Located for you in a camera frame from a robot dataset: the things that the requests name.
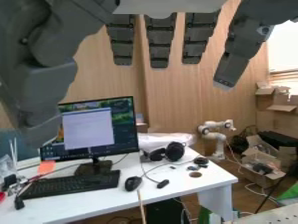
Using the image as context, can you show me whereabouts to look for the black mouse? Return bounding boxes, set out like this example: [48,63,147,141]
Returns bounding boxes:
[124,175,144,192]

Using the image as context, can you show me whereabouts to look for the small white jointed device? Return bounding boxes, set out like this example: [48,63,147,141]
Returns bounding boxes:
[197,119,239,161]

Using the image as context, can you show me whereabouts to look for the orange sticky note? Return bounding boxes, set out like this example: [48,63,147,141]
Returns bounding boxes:
[38,160,58,174]

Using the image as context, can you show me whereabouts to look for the black headphones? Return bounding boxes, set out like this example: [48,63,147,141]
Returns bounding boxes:
[143,141,188,163]

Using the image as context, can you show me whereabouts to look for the cardboard box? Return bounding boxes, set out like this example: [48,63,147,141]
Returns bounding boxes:
[241,133,298,189]
[255,81,298,113]

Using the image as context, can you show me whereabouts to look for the white desk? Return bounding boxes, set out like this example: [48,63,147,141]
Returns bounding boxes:
[0,133,240,224]

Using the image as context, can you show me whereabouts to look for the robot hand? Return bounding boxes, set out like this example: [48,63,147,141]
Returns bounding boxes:
[0,0,298,149]

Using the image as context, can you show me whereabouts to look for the thin stick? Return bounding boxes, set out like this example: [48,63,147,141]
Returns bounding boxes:
[136,189,147,224]

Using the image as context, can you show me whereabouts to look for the small black dongle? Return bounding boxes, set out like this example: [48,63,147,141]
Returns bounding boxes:
[156,179,171,189]

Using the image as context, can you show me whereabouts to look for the black keyboard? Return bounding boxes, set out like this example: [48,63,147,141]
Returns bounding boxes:
[19,169,123,200]

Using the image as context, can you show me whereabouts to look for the computer monitor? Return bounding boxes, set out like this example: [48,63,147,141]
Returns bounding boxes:
[39,96,141,177]

